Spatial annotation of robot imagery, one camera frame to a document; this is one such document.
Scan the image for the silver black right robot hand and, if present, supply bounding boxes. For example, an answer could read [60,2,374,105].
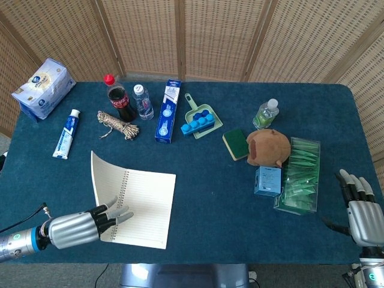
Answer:
[322,169,384,247]

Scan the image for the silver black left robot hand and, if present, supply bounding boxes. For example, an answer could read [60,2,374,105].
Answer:
[47,196,134,250]

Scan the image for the spiral lined notebook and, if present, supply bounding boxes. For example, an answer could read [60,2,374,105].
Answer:
[90,150,177,250]

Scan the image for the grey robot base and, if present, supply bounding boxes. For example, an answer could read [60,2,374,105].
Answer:
[119,263,250,288]

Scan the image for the clear box green packets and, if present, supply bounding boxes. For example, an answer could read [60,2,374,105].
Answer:
[273,137,321,216]

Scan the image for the white blue toothpaste tube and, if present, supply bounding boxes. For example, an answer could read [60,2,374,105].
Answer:
[52,109,81,160]

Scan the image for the light blue cardboard box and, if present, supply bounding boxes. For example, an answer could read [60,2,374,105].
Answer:
[254,166,283,197]

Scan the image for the brown capybara plush toy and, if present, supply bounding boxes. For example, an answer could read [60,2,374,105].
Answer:
[246,128,292,167]

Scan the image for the cola bottle red label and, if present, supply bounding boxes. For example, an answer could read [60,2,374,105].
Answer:
[103,74,137,123]

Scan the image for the blue tablecloth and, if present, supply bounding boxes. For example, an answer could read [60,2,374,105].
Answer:
[0,80,377,265]

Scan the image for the white blue tissue pack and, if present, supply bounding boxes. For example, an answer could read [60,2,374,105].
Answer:
[11,58,77,123]

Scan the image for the clear water bottle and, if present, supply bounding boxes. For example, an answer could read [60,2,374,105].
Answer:
[133,84,154,121]

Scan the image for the clear bottle green liquid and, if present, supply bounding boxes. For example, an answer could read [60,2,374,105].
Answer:
[253,98,280,130]

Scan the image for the blue white toothpaste box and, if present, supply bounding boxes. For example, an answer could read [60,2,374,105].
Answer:
[154,79,182,144]

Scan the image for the green yellow sponge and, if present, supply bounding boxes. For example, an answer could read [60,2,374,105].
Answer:
[222,128,250,162]

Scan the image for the light blue building block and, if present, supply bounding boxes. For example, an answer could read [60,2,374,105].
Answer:
[181,113,215,137]

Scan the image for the light green dustpan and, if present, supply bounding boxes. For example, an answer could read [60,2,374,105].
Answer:
[184,92,224,140]

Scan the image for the woven bamboo folding screen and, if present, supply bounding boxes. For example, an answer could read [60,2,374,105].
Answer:
[0,0,384,164]

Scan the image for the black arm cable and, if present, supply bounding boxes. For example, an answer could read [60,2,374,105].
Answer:
[0,203,53,233]

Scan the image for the black floor cable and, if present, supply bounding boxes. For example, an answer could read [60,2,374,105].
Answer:
[95,263,110,288]

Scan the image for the braided rope bundle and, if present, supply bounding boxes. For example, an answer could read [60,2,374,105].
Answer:
[97,110,140,141]

